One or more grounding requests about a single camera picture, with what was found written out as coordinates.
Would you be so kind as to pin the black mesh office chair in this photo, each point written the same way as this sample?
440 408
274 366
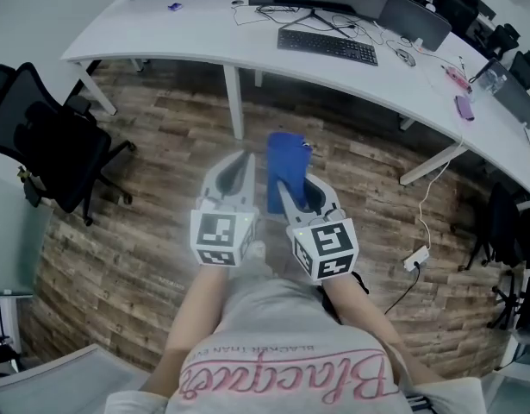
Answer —
53 140

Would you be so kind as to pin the black keyboard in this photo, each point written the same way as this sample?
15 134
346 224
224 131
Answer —
327 45

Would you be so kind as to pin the white desk leg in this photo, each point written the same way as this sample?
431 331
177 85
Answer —
98 89
234 102
428 164

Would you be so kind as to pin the person's left forearm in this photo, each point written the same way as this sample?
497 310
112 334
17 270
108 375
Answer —
193 309

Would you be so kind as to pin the small blue object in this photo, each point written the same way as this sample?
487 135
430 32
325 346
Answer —
175 7

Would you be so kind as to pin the white power strip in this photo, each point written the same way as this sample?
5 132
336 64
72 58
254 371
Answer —
416 258

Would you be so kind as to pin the purple phone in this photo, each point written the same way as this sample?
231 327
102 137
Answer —
464 108

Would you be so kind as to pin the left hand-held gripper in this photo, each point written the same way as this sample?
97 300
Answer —
223 235

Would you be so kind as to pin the person's grey printed shirt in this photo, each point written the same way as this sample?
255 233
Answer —
282 330

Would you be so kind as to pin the clear plastic water bottle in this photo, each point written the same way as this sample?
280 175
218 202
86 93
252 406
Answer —
493 81

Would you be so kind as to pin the frosted glass panel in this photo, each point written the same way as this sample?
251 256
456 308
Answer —
16 240

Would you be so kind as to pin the pink object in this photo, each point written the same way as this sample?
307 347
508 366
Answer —
456 77

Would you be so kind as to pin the black round coiled object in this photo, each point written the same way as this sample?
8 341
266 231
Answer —
406 57

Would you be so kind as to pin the blue cloth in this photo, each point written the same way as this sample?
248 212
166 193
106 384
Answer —
286 166

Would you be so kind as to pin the dark grey desk partition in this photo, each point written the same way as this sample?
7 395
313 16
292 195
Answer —
415 20
512 95

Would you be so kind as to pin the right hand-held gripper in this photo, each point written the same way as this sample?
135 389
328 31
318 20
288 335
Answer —
327 248

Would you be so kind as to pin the person's right forearm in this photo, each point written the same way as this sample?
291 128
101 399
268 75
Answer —
363 317

